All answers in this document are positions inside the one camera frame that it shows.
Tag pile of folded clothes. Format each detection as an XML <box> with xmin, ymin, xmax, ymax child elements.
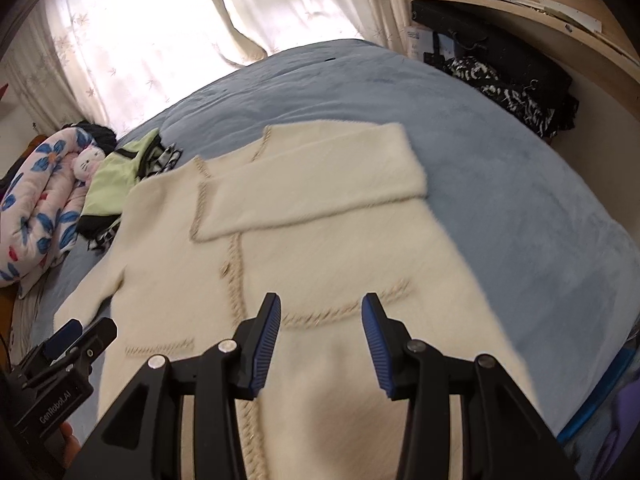
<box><xmin>87</xmin><ymin>141</ymin><xmax>184</xmax><ymax>252</ymax></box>

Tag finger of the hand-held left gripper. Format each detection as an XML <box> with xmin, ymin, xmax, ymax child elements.
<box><xmin>50</xmin><ymin>317</ymin><xmax>119</xmax><ymax>376</ymax></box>
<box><xmin>40</xmin><ymin>318</ymin><xmax>84</xmax><ymax>363</ymax></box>

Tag white floral sheer curtain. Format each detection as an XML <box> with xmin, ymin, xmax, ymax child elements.
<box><xmin>0</xmin><ymin>0</ymin><xmax>271</xmax><ymax>133</ymax></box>
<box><xmin>210</xmin><ymin>0</ymin><xmax>416</xmax><ymax>68</ymax></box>

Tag purple cloth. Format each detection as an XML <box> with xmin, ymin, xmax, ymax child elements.
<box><xmin>597</xmin><ymin>380</ymin><xmax>640</xmax><ymax>480</ymax></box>

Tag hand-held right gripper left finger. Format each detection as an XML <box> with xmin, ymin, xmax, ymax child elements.
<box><xmin>62</xmin><ymin>292</ymin><xmax>283</xmax><ymax>480</ymax></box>

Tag white papers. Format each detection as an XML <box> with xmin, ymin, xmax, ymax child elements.
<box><xmin>454</xmin><ymin>0</ymin><xmax>607</xmax><ymax>35</ymax></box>

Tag curved wooden shelf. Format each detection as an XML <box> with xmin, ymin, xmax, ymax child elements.
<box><xmin>404</xmin><ymin>0</ymin><xmax>640</xmax><ymax>171</ymax></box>

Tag white cat plush toy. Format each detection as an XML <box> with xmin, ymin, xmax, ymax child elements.
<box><xmin>72</xmin><ymin>144</ymin><xmax>107</xmax><ymax>182</ymax></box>

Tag black hanging garments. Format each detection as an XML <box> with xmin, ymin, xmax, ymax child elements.
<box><xmin>410</xmin><ymin>0</ymin><xmax>575</xmax><ymax>126</ymax></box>

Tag black knit cloth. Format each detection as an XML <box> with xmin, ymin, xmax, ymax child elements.
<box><xmin>75</xmin><ymin>120</ymin><xmax>119</xmax><ymax>155</ymax></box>

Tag blue fleece blanket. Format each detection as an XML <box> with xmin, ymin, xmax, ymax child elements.
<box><xmin>10</xmin><ymin>37</ymin><xmax>640</xmax><ymax>480</ymax></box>

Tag pink floral quilt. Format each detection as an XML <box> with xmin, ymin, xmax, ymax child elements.
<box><xmin>0</xmin><ymin>125</ymin><xmax>101</xmax><ymax>288</ymax></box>

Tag light green garment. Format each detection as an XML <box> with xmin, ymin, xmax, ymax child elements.
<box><xmin>80</xmin><ymin>129</ymin><xmax>162</xmax><ymax>221</ymax></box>

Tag cream fuzzy cardigan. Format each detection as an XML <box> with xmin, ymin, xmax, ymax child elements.
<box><xmin>52</xmin><ymin>120</ymin><xmax>543</xmax><ymax>480</ymax></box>

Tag white cardboard box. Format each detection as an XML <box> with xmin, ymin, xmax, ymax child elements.
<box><xmin>406</xmin><ymin>25</ymin><xmax>457</xmax><ymax>64</ymax></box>

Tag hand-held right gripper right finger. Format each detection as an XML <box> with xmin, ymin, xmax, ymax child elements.
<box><xmin>361</xmin><ymin>292</ymin><xmax>581</xmax><ymax>480</ymax></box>

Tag black white print clothing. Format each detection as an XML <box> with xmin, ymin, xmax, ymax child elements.
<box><xmin>440</xmin><ymin>57</ymin><xmax>581</xmax><ymax>142</ymax></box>

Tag person's left hand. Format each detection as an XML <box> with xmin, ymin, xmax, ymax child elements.
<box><xmin>60</xmin><ymin>422</ymin><xmax>83</xmax><ymax>468</ymax></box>

